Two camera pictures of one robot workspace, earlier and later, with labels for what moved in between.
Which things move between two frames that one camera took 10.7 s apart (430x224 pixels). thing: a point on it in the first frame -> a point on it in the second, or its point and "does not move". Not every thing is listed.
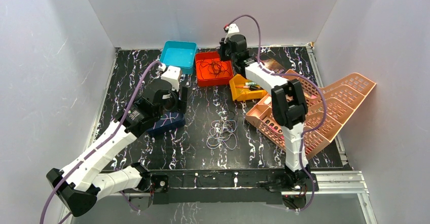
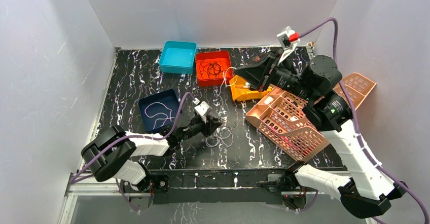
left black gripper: (183, 100) -> (206, 126)
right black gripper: (223, 45) -> (256, 74)
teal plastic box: (181, 53) does not move
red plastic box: (211, 71) does not move
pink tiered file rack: (327, 108) does not move
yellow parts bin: (244, 94) does not move
